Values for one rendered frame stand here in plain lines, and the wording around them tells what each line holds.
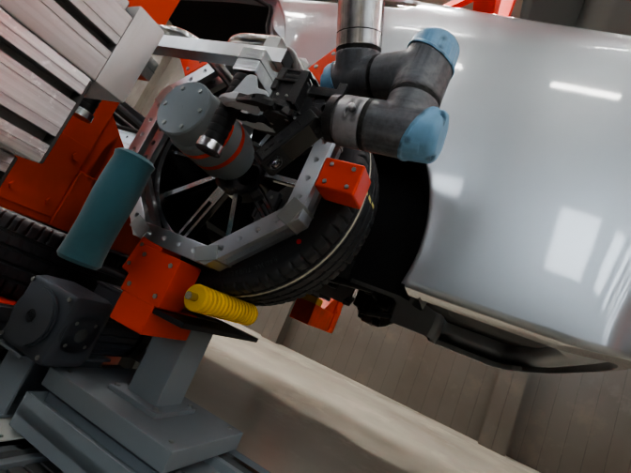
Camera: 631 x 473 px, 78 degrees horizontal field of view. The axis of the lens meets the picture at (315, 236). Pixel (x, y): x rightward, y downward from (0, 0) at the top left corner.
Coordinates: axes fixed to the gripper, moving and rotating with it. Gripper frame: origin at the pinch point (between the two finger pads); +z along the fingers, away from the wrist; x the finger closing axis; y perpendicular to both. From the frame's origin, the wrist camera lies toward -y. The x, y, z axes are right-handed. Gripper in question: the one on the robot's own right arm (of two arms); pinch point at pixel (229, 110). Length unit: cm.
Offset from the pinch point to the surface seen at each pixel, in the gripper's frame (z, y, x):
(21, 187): 54, -25, -9
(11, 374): 45, -66, -25
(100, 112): 54, 1, -16
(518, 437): -145, -56, -526
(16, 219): 80, -34, -28
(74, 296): 35, -43, -21
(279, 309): 224, -30, -546
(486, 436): -110, -69, -508
